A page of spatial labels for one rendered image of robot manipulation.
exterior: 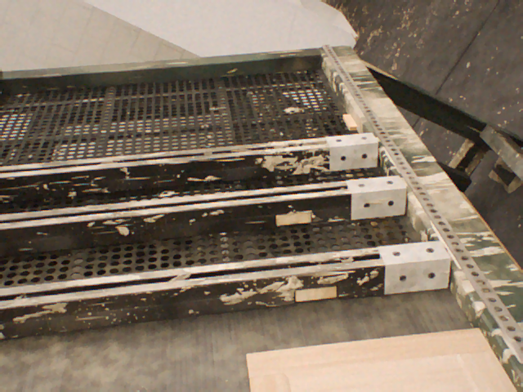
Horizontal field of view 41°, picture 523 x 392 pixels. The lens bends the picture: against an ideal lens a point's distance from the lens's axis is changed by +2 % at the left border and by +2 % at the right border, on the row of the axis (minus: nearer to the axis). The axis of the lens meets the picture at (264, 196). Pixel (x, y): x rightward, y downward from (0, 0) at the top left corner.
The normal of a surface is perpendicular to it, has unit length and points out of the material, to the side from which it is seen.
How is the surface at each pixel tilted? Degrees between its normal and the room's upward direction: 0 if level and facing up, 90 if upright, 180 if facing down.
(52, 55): 90
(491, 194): 0
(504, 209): 0
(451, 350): 60
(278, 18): 90
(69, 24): 90
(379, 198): 90
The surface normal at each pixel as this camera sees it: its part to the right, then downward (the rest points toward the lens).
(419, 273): 0.12, 0.49
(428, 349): -0.04, -0.87
